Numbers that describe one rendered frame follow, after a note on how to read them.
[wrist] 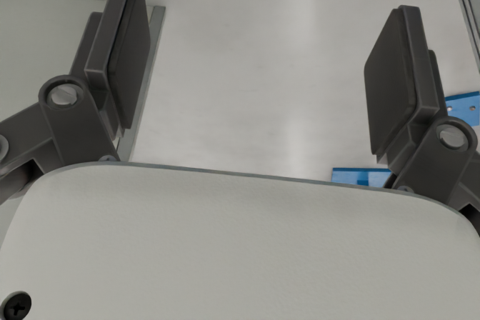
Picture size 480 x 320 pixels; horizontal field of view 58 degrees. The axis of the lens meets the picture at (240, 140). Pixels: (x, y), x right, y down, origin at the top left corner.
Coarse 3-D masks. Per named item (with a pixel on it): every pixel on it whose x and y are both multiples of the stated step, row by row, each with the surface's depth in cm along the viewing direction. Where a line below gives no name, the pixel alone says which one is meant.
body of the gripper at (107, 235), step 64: (64, 192) 9; (128, 192) 9; (192, 192) 9; (256, 192) 9; (320, 192) 9; (384, 192) 9; (0, 256) 8; (64, 256) 8; (128, 256) 8; (192, 256) 8; (256, 256) 8; (320, 256) 8; (384, 256) 8; (448, 256) 9
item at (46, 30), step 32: (0, 0) 191; (32, 0) 193; (64, 0) 195; (96, 0) 196; (0, 32) 182; (32, 32) 183; (64, 32) 185; (160, 32) 190; (0, 64) 173; (32, 64) 174; (64, 64) 176; (0, 96) 165; (32, 96) 166; (128, 160) 155; (0, 224) 140
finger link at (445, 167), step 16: (432, 128) 11; (448, 128) 11; (464, 128) 11; (432, 144) 11; (448, 144) 11; (464, 144) 11; (416, 160) 11; (432, 160) 11; (448, 160) 11; (464, 160) 11; (400, 176) 10; (416, 176) 10; (432, 176) 10; (448, 176) 10; (416, 192) 10; (432, 192) 10; (448, 192) 10
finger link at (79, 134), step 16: (48, 80) 11; (64, 80) 11; (80, 80) 11; (48, 96) 11; (64, 96) 11; (80, 96) 11; (48, 112) 10; (64, 112) 10; (80, 112) 10; (96, 112) 10; (64, 128) 10; (80, 128) 10; (96, 128) 10; (64, 144) 10; (80, 144) 10; (96, 144) 10; (112, 144) 10; (64, 160) 10; (80, 160) 10; (96, 160) 10; (112, 160) 10
